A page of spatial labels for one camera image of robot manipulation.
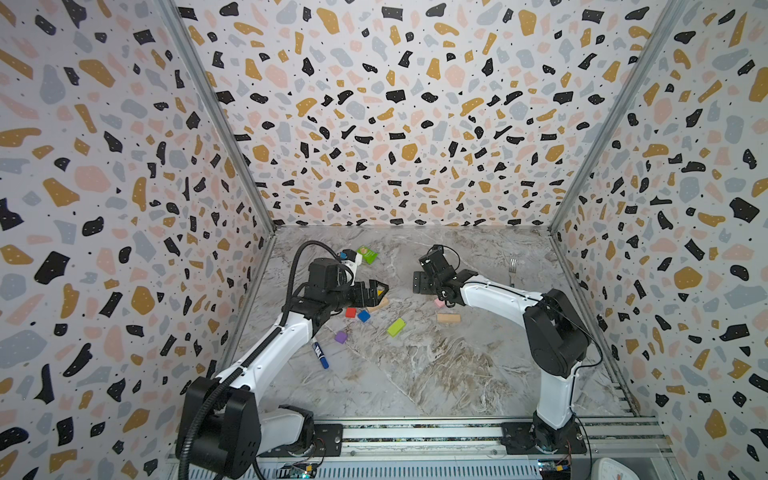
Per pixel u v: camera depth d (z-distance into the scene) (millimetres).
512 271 1094
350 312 955
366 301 731
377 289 736
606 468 685
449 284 699
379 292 737
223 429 397
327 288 649
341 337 922
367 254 1130
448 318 958
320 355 870
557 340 500
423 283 875
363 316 971
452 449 731
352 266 752
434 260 737
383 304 983
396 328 940
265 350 481
